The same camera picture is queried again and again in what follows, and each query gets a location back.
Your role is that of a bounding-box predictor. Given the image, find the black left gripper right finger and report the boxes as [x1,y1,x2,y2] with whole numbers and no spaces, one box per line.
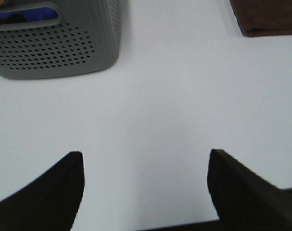
[207,149,292,231]

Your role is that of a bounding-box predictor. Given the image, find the brown square towel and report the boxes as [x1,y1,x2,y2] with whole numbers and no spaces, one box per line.
[230,0,292,38]

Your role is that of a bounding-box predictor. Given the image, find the purple towel in basket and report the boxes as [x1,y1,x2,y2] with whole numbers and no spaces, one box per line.
[0,7,59,25]

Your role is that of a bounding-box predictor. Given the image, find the grey perforated plastic basket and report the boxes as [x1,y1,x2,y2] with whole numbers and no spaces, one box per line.
[0,0,129,79]

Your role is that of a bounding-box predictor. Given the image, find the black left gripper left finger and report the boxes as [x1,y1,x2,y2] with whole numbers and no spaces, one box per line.
[0,152,85,231]

